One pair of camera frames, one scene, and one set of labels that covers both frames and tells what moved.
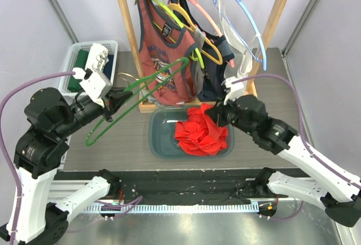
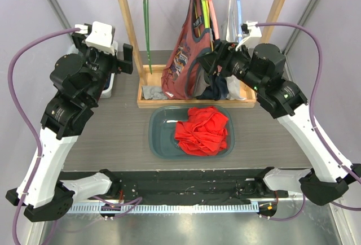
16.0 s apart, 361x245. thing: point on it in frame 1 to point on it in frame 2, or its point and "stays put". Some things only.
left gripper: [117, 97] to [120, 65]
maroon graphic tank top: [167, 52] to [189, 43]
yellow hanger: [208, 56] to [208, 17]
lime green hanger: [193, 55] to [205, 6]
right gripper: [223, 112] to [221, 56]
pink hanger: [208, 16] to [216, 30]
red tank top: [199, 134] stays put
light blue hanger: [250, 18] to [239, 11]
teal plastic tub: [163, 144] stays put
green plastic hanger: [182, 62] to [146, 18]
